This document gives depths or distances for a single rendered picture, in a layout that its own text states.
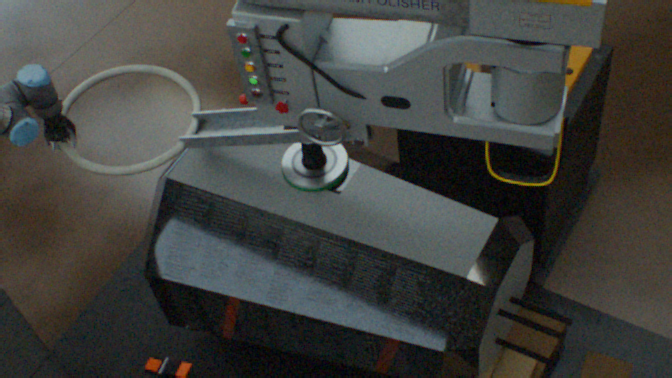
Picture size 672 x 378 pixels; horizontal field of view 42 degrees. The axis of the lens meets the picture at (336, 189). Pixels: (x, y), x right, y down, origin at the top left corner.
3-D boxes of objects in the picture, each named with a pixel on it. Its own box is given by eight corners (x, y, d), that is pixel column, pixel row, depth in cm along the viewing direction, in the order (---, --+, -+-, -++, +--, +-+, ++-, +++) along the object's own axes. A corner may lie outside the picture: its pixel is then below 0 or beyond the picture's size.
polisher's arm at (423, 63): (563, 126, 255) (580, -10, 218) (552, 187, 242) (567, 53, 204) (322, 94, 275) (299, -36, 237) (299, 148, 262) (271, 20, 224)
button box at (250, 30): (275, 98, 252) (257, 21, 230) (272, 105, 250) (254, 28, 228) (249, 94, 254) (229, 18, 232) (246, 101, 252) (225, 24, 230)
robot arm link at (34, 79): (8, 71, 270) (38, 56, 273) (22, 99, 280) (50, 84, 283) (22, 88, 265) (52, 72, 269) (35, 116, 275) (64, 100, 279)
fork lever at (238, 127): (389, 101, 268) (383, 89, 265) (372, 148, 257) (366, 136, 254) (203, 114, 300) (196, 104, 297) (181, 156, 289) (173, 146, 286)
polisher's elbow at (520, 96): (487, 77, 245) (489, 23, 230) (558, 74, 243) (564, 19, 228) (491, 128, 233) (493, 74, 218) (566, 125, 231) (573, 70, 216)
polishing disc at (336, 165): (273, 182, 284) (272, 179, 283) (295, 134, 296) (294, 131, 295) (335, 193, 278) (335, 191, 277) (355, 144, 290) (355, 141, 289)
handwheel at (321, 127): (358, 127, 256) (352, 90, 244) (348, 152, 250) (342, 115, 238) (309, 120, 260) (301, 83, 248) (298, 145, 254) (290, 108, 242)
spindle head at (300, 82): (395, 92, 266) (385, -29, 232) (376, 146, 254) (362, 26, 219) (284, 78, 276) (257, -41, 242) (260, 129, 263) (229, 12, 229)
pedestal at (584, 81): (462, 125, 405) (461, -3, 348) (602, 172, 379) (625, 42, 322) (394, 229, 373) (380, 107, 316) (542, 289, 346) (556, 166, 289)
